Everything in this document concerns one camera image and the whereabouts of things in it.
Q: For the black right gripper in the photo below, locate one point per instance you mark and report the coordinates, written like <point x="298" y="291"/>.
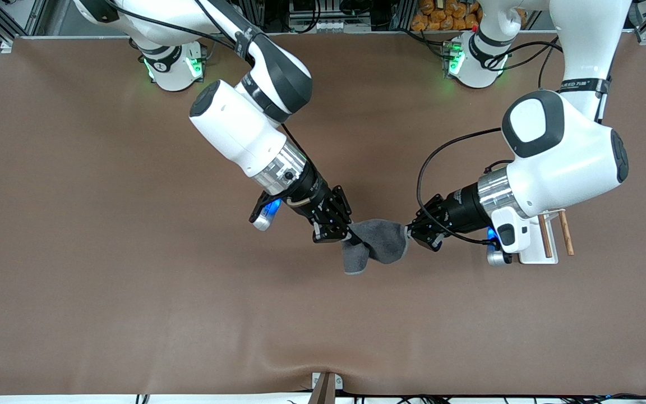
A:
<point x="315" y="194"/>

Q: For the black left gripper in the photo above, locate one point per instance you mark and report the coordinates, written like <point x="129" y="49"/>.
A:
<point x="460" y="211"/>

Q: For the grey and purple towel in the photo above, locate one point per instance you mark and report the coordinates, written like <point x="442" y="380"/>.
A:
<point x="379" y="241"/>

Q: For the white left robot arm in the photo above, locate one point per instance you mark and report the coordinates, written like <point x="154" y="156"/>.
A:
<point x="564" y="151"/>

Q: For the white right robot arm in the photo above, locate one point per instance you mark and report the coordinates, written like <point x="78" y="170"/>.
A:
<point x="233" y="129"/>

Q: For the white rack with wooden rods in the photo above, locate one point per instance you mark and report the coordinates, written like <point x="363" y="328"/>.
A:
<point x="536" y="255"/>

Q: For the white terminal block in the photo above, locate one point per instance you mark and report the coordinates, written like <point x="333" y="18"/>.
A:
<point x="328" y="25"/>

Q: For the bag of orange snacks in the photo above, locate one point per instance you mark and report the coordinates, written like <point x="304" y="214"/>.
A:
<point x="441" y="17"/>

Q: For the brown table cover mat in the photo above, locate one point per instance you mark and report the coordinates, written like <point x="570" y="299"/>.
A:
<point x="132" y="280"/>

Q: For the silver metal bracket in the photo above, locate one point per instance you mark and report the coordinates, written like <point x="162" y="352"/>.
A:
<point x="338" y="382"/>

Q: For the brown post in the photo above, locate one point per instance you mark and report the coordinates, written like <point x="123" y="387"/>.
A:
<point x="323" y="393"/>

